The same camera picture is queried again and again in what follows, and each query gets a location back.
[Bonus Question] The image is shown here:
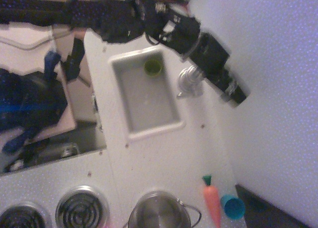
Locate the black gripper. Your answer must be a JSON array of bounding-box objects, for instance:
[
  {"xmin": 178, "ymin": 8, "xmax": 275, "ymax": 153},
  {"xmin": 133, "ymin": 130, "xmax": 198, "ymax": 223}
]
[{"xmin": 183, "ymin": 32, "xmax": 248, "ymax": 107}]

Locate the silver toy faucet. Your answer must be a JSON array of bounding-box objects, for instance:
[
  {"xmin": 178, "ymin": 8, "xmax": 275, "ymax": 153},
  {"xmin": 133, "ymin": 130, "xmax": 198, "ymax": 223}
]
[{"xmin": 176, "ymin": 65, "xmax": 204, "ymax": 99}]

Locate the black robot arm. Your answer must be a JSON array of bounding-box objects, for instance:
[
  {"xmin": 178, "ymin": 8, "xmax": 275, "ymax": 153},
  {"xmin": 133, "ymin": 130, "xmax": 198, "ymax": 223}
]
[{"xmin": 0, "ymin": 0, "xmax": 247, "ymax": 104}]

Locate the green plastic cup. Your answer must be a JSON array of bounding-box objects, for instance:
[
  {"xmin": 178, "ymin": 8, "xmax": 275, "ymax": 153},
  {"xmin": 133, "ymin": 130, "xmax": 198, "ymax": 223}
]
[{"xmin": 144, "ymin": 59, "xmax": 162, "ymax": 77}]

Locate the white toy sink basin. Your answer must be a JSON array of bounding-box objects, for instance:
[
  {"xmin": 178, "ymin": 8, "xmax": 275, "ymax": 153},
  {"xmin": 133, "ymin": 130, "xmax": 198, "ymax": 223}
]
[{"xmin": 108, "ymin": 47, "xmax": 185, "ymax": 141}]

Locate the white toy kitchen counter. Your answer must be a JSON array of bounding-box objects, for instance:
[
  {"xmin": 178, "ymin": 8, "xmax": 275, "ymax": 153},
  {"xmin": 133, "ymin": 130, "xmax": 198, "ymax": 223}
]
[{"xmin": 0, "ymin": 32, "xmax": 235, "ymax": 228}]

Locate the orange toy carrot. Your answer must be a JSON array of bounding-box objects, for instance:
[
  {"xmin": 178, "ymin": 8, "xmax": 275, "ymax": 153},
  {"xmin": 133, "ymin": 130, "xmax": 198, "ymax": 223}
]
[{"xmin": 202, "ymin": 175, "xmax": 221, "ymax": 228}]

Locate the teal plastic cup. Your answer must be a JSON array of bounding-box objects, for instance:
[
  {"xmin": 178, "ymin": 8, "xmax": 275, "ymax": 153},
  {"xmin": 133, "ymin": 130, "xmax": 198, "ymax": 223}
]
[{"xmin": 220, "ymin": 194, "xmax": 245, "ymax": 220}]

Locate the silver metal pot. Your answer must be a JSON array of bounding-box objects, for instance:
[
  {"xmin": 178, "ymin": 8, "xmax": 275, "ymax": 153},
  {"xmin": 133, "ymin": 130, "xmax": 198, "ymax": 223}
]
[{"xmin": 123, "ymin": 190, "xmax": 202, "ymax": 228}]

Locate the blue clamp upper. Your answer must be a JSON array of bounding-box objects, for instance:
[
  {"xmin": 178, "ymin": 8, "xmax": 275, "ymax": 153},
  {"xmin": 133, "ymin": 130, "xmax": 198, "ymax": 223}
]
[{"xmin": 44, "ymin": 50, "xmax": 61, "ymax": 81}]

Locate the blue clamp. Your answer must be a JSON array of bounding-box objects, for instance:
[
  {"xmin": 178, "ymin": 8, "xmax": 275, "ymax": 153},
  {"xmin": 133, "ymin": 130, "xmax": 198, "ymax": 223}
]
[
  {"xmin": 2, "ymin": 128, "xmax": 38, "ymax": 154},
  {"xmin": 44, "ymin": 50, "xmax": 61, "ymax": 81}
]

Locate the right stove burner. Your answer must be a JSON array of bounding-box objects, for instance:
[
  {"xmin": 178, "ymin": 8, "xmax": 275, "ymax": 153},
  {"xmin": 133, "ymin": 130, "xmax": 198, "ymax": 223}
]
[{"xmin": 55, "ymin": 185, "xmax": 110, "ymax": 228}]

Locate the stove burner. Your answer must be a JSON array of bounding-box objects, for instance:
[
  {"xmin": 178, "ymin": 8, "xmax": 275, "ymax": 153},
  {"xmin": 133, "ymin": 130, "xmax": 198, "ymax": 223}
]
[
  {"xmin": 0, "ymin": 202, "xmax": 52, "ymax": 228},
  {"xmin": 55, "ymin": 185, "xmax": 110, "ymax": 228}
]

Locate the blue clamp lower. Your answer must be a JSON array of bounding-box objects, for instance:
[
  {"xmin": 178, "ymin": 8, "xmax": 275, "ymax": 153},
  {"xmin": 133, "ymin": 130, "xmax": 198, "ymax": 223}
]
[{"xmin": 2, "ymin": 128, "xmax": 38, "ymax": 154}]

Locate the left stove burner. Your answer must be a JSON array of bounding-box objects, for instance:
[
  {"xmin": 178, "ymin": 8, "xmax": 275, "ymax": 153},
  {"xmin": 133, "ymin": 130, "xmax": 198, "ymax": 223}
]
[{"xmin": 0, "ymin": 202, "xmax": 52, "ymax": 228}]

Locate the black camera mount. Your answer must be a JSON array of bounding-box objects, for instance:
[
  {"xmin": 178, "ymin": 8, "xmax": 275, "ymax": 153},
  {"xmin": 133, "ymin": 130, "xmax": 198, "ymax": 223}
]
[{"xmin": 0, "ymin": 69, "xmax": 68, "ymax": 134}]

